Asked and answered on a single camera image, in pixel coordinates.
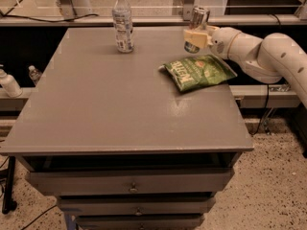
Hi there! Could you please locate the small clear bottle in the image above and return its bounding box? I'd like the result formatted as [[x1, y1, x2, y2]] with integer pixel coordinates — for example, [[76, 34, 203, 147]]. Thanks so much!
[[28, 65, 42, 85]]

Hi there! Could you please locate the middle grey drawer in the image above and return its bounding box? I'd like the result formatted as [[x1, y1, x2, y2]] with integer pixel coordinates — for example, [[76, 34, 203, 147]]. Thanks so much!
[[59, 196, 215, 216]]

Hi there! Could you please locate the metal railing frame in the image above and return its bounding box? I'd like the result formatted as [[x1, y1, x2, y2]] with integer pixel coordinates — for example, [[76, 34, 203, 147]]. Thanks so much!
[[0, 0, 306, 24]]

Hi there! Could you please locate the clear plastic water bottle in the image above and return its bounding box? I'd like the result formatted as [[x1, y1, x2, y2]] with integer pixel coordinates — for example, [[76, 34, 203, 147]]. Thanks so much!
[[112, 0, 134, 53]]

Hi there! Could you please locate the black floor stand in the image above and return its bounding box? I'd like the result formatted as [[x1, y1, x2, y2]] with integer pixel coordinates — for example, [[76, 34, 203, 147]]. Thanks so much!
[[1, 156, 17, 215]]

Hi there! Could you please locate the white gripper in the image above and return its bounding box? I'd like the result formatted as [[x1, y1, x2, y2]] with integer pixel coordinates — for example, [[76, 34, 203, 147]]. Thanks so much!
[[183, 25, 241, 59]]

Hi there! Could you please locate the top grey drawer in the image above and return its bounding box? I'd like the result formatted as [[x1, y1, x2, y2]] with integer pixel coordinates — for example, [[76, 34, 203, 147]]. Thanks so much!
[[26, 168, 234, 196]]

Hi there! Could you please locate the grey drawer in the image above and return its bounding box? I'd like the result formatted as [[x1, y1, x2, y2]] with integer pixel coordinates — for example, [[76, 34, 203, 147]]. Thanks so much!
[[77, 215, 203, 230], [59, 196, 215, 216], [26, 168, 234, 196]]

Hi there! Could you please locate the bottom grey drawer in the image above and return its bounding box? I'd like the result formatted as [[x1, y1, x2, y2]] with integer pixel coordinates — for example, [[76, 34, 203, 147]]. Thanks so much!
[[77, 215, 203, 230]]

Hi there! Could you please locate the white squeeze bottle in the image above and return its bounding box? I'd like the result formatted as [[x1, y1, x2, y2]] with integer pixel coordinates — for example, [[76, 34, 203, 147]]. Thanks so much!
[[0, 68, 22, 98]]

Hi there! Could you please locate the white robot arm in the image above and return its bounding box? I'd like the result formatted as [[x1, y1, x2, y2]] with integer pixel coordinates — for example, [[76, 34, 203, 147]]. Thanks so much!
[[183, 26, 307, 107]]

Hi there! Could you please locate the green jalapeno chip bag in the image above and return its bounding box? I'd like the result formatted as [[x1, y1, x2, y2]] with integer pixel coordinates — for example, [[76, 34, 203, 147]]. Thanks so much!
[[158, 55, 237, 92]]

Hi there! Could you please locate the grey drawer cabinet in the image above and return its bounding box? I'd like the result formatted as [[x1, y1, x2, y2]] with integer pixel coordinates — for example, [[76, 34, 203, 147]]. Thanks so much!
[[0, 26, 255, 230]]

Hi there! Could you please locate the black cable on rail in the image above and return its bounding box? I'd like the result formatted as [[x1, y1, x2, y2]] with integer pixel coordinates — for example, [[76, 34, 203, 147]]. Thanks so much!
[[0, 10, 100, 23]]

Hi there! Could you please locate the silver blue redbull can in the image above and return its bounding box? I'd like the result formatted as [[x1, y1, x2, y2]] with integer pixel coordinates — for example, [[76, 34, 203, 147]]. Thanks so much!
[[184, 6, 210, 54]]

